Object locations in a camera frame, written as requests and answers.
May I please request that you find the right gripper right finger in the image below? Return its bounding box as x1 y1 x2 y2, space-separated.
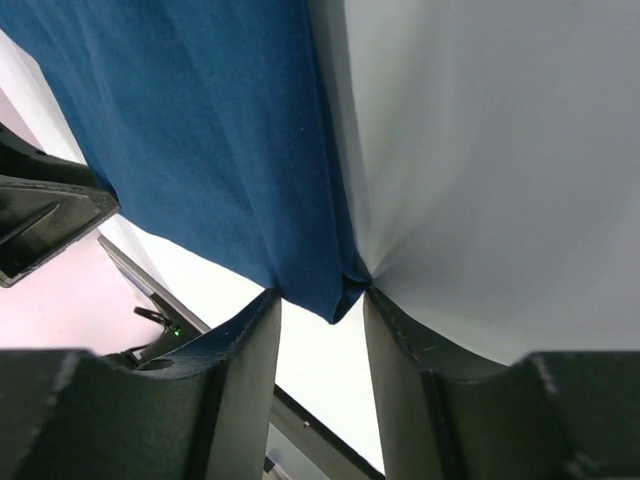
364 289 639 479

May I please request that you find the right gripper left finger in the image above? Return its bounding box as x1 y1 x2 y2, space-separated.
1 290 281 479

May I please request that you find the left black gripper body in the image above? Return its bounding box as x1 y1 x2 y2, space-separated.
1 125 120 288

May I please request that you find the blue t shirt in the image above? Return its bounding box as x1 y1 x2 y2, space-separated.
1 1 369 323

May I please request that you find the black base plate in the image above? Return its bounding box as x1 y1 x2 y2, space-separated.
264 386 385 479

